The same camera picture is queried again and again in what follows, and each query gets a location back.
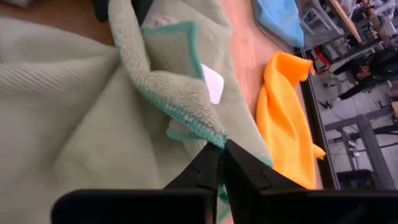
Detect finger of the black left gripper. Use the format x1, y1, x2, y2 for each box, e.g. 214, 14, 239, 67
131, 0, 155, 26
92, 0, 110, 23

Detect grey metal table frame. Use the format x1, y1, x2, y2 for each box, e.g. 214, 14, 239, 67
325, 107, 398, 190

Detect pale green teal-edged towel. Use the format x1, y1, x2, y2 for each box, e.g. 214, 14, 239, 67
0, 0, 274, 224

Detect wooden desk top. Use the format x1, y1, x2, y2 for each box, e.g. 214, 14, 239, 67
328, 0, 363, 44

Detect orange microfiber towel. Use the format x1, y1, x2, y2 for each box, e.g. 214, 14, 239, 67
255, 52, 326, 190

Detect blue microfiber towel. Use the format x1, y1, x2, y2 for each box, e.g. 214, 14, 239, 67
254, 0, 305, 49

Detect person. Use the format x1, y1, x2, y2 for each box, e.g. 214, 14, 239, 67
318, 46, 398, 110

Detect person's hand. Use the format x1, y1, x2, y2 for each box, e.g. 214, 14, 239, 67
356, 66, 371, 81

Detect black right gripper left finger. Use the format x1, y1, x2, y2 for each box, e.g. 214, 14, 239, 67
164, 142, 223, 190

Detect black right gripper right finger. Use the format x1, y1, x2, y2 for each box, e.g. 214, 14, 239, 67
223, 139, 308, 224

